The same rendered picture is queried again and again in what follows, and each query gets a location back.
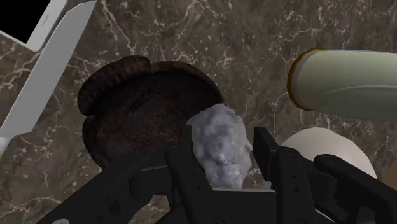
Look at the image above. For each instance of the grey white lumpy stone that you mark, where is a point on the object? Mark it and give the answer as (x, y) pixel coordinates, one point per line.
(221, 142)

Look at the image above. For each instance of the white round object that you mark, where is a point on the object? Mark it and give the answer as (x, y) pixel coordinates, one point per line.
(328, 144)

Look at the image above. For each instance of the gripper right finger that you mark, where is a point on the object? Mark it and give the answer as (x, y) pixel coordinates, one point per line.
(291, 180)

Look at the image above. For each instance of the pale green cylinder gold rim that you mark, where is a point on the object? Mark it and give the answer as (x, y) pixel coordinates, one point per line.
(347, 80)

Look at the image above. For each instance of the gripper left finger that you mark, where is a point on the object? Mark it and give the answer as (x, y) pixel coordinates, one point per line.
(183, 173)

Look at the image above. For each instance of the dark brown round pan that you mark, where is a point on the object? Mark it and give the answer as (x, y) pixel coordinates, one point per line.
(139, 114)

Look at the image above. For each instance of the white tablet with black screen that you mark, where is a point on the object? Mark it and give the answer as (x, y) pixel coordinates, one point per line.
(18, 18)

